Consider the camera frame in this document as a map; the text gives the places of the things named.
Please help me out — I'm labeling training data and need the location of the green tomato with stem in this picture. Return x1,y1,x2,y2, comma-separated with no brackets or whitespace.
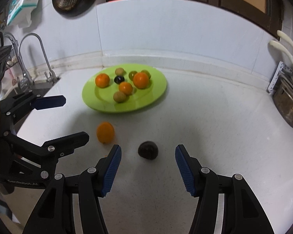
141,70,151,79

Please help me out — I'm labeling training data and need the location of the green plate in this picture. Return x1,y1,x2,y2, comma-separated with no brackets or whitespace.
82,63,167,113

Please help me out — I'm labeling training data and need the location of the white knife handle lower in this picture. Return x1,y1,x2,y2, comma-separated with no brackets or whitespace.
269,40,293,65

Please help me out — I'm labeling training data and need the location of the tan longan fruit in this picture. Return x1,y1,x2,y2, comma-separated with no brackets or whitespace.
113,91,127,103
115,68,125,76

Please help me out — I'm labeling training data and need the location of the dark plum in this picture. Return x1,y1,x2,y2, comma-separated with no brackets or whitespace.
138,141,159,160
114,75,125,85

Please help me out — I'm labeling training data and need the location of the white knife handle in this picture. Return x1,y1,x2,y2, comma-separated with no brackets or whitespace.
269,40,293,65
277,30,293,49

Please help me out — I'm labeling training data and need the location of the white knife handle upper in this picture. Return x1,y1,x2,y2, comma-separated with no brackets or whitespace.
277,30,293,49

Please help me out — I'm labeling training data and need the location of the large chrome kitchen faucet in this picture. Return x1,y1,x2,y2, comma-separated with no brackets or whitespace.
3,32,34,91

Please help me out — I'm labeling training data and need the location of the teal paper towel pack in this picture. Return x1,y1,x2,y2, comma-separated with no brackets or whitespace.
7,0,39,28

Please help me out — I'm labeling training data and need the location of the steel pot on rack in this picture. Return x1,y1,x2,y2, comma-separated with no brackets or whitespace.
272,78,293,128

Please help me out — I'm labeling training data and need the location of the green tomato round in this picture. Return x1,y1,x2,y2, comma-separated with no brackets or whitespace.
129,71,137,81

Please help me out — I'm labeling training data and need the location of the metal dish rack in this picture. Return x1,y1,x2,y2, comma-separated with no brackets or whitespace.
267,61,293,95

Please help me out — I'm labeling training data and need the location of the large orange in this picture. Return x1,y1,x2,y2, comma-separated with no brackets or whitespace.
95,73,110,88
133,72,149,89

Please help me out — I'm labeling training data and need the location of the yellow orange small citrus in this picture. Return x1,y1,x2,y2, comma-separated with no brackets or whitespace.
96,122,115,144

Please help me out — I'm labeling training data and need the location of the small orange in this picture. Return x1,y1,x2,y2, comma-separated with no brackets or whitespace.
118,81,133,96

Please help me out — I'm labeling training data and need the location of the thin gooseneck faucet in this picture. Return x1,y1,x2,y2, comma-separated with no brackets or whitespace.
18,33,59,85

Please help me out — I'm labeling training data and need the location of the stainless steel sink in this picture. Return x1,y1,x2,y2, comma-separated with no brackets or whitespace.
0,77,60,104

